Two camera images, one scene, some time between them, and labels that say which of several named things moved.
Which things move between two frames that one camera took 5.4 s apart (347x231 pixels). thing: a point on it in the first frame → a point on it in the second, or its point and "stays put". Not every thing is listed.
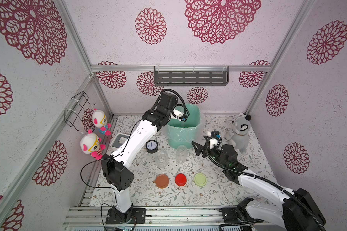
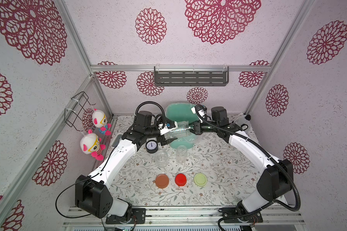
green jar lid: x=200 y=179 stays put
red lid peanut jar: x=181 y=154 stays put
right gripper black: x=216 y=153 → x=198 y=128
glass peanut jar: x=162 y=159 stays put
